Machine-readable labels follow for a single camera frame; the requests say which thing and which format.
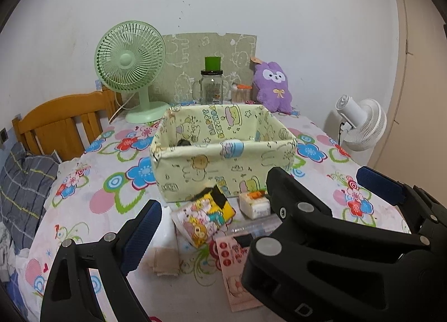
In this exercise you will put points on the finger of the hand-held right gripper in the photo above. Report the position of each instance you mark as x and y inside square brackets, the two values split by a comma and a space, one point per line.
[380, 185]
[297, 196]

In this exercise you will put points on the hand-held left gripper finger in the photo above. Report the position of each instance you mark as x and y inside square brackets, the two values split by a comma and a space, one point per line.
[138, 241]

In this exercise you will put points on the yellow cartoon tissue pack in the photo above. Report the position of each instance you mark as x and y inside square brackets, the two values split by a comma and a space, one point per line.
[202, 220]

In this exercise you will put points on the yellow cartoon fabric storage box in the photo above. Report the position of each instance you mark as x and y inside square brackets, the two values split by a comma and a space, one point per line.
[195, 168]

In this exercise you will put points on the white beige folded cloth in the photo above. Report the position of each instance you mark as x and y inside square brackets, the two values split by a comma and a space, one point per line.
[166, 255]

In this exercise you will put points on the small white tissue pack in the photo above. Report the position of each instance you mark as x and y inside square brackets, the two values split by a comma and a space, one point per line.
[256, 205]

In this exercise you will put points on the floral printed sheet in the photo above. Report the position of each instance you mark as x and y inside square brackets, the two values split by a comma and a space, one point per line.
[104, 217]

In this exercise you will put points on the clear plastic tube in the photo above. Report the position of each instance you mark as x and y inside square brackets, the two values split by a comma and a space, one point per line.
[251, 226]

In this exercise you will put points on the white standing fan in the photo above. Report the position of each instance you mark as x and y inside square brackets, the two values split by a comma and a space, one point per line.
[366, 123]

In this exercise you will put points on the beige wooden door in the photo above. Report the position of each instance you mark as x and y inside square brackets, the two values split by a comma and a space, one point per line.
[419, 98]

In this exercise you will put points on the pink printed packet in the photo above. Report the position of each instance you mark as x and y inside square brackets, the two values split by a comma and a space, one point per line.
[232, 273]

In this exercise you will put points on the purple plush toy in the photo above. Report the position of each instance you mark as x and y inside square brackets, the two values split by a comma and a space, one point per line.
[274, 88]

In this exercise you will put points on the cotton swab container orange lid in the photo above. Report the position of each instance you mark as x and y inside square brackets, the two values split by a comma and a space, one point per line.
[241, 94]

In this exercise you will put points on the grey plaid pillow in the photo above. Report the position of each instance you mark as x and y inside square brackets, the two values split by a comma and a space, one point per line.
[24, 189]

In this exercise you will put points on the glass jar mug black lid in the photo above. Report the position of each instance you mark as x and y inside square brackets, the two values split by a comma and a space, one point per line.
[211, 89]

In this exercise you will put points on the wooden bed headboard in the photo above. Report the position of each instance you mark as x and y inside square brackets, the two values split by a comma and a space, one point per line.
[59, 116]

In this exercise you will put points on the green cylindrical cap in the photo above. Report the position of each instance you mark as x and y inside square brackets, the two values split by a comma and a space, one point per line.
[213, 64]

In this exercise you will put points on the green printed board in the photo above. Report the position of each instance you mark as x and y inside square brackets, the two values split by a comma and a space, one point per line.
[185, 53]

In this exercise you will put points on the green desk fan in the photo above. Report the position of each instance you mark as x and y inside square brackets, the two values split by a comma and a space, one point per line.
[127, 60]

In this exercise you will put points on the dark wall socket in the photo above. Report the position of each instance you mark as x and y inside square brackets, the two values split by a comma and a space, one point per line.
[3, 135]

